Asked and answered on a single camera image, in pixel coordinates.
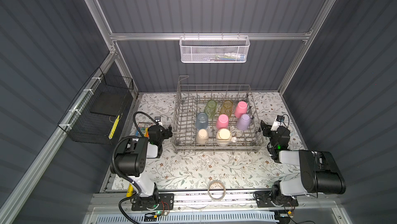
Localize purple cup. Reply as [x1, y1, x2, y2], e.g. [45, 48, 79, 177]
[236, 113, 251, 131]

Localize beige cup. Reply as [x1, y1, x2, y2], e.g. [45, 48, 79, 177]
[196, 129, 209, 145]

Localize blue glass tumbler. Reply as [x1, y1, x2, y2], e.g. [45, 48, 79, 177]
[195, 112, 208, 130]

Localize pink cup front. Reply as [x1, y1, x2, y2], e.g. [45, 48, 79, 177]
[234, 101, 248, 119]

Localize pink cup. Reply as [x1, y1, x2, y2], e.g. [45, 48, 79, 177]
[216, 114, 229, 130]
[234, 101, 248, 119]

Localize white ceramic mug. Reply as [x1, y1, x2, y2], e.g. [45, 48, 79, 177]
[216, 128, 237, 147]

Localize green glass tumbler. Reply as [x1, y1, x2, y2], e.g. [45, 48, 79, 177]
[204, 99, 217, 120]

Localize yellow glass tumbler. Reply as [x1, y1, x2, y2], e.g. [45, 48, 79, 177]
[220, 100, 233, 118]

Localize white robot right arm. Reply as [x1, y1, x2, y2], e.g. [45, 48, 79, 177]
[260, 120, 346, 207]

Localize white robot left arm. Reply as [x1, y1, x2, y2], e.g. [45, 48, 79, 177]
[110, 125, 173, 210]

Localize coloured marker pack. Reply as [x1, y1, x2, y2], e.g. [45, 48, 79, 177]
[135, 122, 152, 137]

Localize yellow marker in basket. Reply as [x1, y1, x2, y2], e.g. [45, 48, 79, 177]
[108, 115, 121, 140]

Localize yellow marker on table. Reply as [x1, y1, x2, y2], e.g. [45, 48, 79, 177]
[126, 184, 134, 198]

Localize clear tape roll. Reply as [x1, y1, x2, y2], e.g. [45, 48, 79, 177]
[207, 180, 226, 201]

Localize items in white basket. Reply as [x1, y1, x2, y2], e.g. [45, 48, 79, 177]
[204, 52, 246, 63]

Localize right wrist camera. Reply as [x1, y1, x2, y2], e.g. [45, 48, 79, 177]
[270, 115, 285, 131]

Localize black corrugated cable hose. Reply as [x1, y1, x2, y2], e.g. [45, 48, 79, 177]
[111, 111, 159, 224]

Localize grey wire dish rack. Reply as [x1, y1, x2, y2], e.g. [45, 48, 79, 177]
[171, 76, 265, 152]

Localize black wire wall basket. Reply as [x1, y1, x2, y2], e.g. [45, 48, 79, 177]
[58, 69, 134, 145]

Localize white mesh wall basket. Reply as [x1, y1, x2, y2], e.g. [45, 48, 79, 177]
[179, 36, 250, 63]

